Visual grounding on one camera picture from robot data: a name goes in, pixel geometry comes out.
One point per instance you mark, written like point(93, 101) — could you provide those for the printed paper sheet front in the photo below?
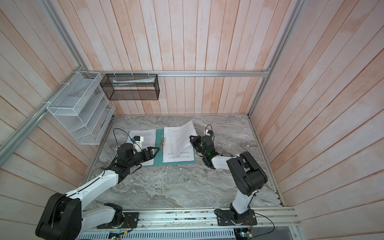
point(148, 135)

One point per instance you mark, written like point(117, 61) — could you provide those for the green file folder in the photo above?
point(158, 160)

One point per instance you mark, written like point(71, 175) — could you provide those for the white wire mesh shelf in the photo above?
point(81, 110)

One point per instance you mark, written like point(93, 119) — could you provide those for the black mesh wall basket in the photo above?
point(127, 94)

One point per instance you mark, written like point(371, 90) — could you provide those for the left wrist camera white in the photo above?
point(137, 142)

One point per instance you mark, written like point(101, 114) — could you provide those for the papers in black basket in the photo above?
point(134, 82)

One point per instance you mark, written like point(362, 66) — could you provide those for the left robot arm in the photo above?
point(65, 217)

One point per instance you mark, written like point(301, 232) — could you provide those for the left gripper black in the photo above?
point(150, 155)

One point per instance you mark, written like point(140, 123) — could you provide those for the horizontal aluminium wall bar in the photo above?
point(237, 73)

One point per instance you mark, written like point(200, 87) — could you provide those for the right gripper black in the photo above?
point(195, 142)

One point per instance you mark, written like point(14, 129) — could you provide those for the left camera cable black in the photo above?
point(121, 136)

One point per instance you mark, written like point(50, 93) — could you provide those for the aluminium mounting rail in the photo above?
point(177, 219)

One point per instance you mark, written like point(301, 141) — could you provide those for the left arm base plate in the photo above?
point(126, 220)

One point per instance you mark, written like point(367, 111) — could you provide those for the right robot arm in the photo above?
point(247, 174)

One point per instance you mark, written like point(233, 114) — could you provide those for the metal folder clip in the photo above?
point(162, 143)

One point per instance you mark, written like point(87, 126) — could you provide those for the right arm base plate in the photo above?
point(232, 218)

